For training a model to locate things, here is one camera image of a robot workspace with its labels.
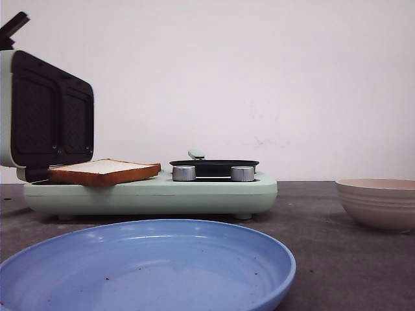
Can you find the blue round plate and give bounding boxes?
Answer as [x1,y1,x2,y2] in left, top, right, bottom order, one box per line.
[1,219,296,310]

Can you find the silver control knob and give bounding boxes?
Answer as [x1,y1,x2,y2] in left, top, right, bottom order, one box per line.
[231,166,255,182]
[172,165,196,181]

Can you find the left silver control knob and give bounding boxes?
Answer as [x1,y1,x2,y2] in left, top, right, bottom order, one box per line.
[172,165,196,181]

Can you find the beige ribbed bowl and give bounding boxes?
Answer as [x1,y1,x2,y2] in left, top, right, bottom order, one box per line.
[335,178,414,232]

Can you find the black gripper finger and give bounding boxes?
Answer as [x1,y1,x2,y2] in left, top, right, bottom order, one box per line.
[0,12,30,51]

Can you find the small black frying pan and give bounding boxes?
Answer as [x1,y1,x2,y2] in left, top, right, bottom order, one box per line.
[169,149,259,177]

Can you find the breakfast maker hinged lid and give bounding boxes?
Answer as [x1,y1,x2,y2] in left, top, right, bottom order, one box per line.
[1,50,94,182]

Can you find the white bread slice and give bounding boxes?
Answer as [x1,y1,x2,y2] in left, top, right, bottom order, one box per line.
[48,159,161,187]

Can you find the mint green breakfast maker base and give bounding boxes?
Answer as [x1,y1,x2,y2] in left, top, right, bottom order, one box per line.
[23,171,278,219]

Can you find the right silver control knob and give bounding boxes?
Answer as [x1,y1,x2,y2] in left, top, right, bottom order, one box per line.
[231,166,255,182]

